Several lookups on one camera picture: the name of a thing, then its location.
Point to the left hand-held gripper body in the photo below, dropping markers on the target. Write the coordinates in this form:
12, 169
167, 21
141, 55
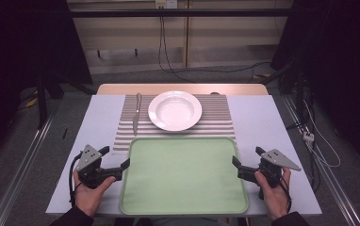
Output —
88, 157

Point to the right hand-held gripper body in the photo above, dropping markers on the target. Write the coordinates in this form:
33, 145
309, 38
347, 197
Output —
275, 158

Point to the person's left hand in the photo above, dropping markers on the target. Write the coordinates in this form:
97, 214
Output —
90, 196

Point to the person's right hand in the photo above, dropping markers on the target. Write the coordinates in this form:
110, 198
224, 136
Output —
274, 197

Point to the white power strip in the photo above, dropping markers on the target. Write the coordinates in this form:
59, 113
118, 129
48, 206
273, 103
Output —
308, 136

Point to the silver table knife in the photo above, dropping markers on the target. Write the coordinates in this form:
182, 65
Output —
136, 116

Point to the striped grey placemat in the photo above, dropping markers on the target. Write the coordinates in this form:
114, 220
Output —
216, 113

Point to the light green tray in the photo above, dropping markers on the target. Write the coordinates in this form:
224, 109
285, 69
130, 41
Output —
184, 175

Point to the white round plate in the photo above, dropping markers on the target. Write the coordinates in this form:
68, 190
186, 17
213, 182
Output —
175, 110

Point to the black metal stand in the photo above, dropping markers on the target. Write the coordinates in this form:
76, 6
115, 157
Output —
42, 100

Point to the dark curtain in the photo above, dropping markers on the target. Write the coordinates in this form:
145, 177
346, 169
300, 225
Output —
18, 56
341, 62

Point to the black horizontal beam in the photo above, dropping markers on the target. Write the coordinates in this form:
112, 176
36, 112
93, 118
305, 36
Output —
181, 12

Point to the metal floor rail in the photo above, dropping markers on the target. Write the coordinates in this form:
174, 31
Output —
325, 175
21, 175

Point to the white wall socket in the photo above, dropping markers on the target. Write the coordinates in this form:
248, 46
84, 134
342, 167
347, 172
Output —
166, 3

